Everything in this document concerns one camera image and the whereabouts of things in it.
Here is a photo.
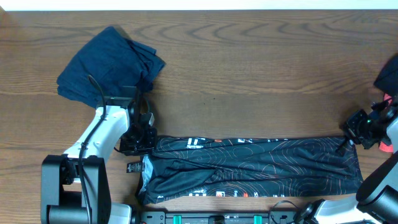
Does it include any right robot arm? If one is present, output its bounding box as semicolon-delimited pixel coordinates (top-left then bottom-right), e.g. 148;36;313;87
294;97;397;223

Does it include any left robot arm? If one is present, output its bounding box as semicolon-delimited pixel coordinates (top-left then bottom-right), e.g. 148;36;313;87
40;86;157;224

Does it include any black fabric at right edge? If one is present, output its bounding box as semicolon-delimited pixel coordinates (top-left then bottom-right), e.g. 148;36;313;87
374;54;398;96

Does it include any black orange patterned sports jersey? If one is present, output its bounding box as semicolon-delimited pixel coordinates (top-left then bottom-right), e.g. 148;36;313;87
137;137;363;204

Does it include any folded dark blue garment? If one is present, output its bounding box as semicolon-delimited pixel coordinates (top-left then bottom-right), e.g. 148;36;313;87
57;26;165;108

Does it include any red cloth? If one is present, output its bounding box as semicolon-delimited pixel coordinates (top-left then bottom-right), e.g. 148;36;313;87
379;93;397;153

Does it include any black aluminium mounting rail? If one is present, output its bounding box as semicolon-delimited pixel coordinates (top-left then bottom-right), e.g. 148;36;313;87
131;211;296;224

